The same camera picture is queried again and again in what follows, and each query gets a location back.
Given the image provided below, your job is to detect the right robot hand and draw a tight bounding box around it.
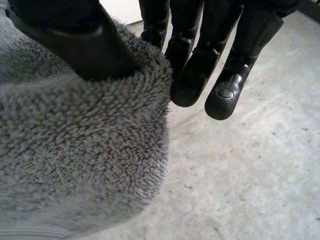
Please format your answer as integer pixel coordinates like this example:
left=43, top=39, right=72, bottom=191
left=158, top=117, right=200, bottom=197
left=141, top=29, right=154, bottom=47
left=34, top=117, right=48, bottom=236
left=7, top=0, right=320, bottom=122

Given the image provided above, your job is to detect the grey towel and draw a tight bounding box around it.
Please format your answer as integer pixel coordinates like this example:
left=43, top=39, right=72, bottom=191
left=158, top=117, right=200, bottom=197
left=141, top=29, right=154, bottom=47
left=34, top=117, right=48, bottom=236
left=0, top=4, right=175, bottom=240

